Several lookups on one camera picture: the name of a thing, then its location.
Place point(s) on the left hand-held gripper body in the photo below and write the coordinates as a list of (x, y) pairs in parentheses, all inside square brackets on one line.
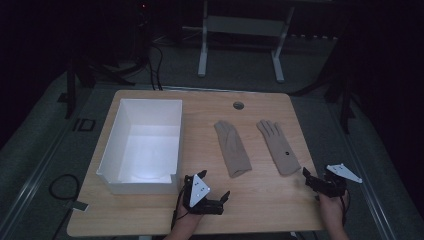
[(200, 193)]

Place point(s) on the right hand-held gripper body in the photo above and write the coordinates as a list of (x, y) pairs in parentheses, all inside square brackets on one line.
[(331, 186)]

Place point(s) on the plain beige glove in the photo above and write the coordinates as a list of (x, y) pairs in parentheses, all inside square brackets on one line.
[(233, 153)]

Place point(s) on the beige glove with dark button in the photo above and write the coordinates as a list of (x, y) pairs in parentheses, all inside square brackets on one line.
[(278, 146)]

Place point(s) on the white box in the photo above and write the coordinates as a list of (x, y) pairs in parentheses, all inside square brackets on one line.
[(150, 150)]

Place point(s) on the person's right hand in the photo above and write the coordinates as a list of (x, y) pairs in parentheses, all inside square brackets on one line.
[(331, 210)]

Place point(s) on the person's left hand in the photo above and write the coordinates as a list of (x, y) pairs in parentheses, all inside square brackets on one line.
[(186, 218)]

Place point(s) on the black tripod stand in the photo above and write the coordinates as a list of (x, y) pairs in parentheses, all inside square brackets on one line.
[(70, 86), (346, 100)]

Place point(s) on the small grey floor tag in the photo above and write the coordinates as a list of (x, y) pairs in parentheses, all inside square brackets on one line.
[(80, 206)]

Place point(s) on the black stand with red light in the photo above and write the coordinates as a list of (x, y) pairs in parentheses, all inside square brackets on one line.
[(143, 33)]

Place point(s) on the white metal stand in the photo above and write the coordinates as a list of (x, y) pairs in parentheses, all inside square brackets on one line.
[(243, 25)]

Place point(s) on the metal floor rail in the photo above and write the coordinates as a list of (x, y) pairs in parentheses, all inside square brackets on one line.
[(370, 186), (36, 180)]

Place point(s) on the black floor socket frame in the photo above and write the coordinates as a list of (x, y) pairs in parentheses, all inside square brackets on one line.
[(80, 125)]

